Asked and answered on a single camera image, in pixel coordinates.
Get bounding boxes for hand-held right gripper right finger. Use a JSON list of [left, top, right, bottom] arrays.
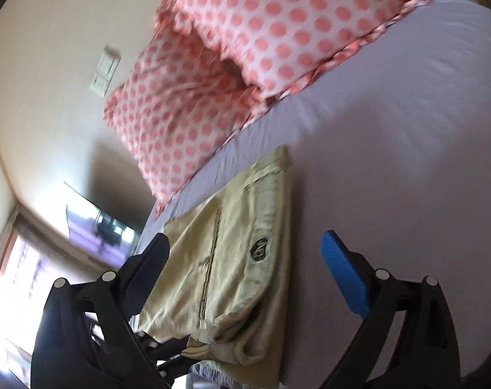
[[322, 230, 461, 389]]

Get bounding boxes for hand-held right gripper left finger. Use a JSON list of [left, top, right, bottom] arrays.
[[30, 233, 189, 389]]

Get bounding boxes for beige pants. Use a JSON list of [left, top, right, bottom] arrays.
[[137, 146, 295, 385]]

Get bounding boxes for bright window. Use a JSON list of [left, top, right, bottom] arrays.
[[0, 227, 54, 385]]

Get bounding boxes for bed with lavender sheet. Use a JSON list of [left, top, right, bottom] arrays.
[[132, 0, 491, 389]]

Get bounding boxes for small pink polka dot pillow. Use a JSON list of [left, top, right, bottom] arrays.
[[104, 28, 270, 215]]

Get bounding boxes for large pink polka dot pillow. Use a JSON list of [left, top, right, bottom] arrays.
[[156, 0, 432, 108]]

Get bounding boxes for wall mounted television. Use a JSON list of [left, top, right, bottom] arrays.
[[63, 182, 143, 264]]

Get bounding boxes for white wall socket plate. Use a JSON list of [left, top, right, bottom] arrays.
[[89, 74, 111, 98]]

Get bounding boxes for white wall switch plate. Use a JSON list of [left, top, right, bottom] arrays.
[[97, 47, 122, 78]]

